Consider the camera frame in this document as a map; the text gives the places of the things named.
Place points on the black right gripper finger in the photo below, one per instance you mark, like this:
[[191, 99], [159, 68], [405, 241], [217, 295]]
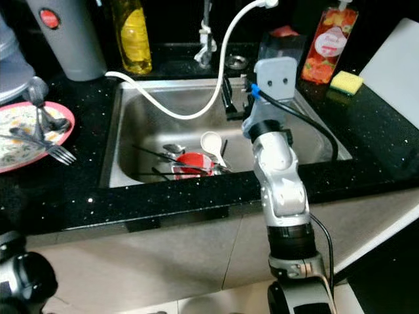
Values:
[[232, 114], [228, 95]]

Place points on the floral plate with pink rim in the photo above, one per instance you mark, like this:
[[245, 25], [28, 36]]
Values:
[[16, 121]]

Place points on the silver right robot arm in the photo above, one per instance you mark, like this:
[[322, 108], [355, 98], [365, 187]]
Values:
[[281, 176]]

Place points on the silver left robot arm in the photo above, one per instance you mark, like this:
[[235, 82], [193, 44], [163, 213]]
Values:
[[33, 281]]

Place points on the round metal counter cap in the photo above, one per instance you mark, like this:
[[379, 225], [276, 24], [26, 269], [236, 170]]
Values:
[[236, 62]]

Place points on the thin black stick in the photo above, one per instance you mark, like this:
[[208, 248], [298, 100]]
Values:
[[223, 147]]

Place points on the white plastic scoop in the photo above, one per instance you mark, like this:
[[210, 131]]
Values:
[[211, 142]]

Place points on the chrome faucet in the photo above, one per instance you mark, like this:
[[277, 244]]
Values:
[[206, 39]]

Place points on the red bowl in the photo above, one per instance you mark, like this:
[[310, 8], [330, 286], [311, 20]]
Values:
[[190, 160]]

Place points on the clear dispenser with red top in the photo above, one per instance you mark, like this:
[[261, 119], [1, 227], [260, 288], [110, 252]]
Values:
[[275, 46]]

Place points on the stainless steel sink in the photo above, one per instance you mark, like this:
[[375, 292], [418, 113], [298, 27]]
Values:
[[150, 124]]

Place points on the long dark steel utensil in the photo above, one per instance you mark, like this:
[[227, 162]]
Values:
[[157, 154]]

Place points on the red peach soap bottle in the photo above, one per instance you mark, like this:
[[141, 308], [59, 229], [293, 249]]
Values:
[[327, 46]]

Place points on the yellow sponge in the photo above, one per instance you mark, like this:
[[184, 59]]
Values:
[[347, 83]]

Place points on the yellow dish soap bottle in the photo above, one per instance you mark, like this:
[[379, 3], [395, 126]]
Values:
[[134, 39]]

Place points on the white cutting board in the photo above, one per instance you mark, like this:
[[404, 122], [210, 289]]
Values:
[[393, 72]]

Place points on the grey thermos with red logo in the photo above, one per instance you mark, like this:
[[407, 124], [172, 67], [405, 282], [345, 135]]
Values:
[[69, 46]]

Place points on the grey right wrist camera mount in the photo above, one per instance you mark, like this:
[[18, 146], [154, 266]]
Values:
[[278, 75]]

